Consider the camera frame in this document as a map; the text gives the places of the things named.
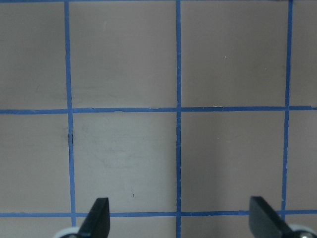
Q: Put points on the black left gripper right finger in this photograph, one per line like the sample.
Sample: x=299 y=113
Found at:
x=264 y=222

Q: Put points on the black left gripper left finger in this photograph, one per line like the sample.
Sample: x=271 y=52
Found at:
x=97 y=222

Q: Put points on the brown paper mat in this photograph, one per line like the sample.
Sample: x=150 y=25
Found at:
x=176 y=110

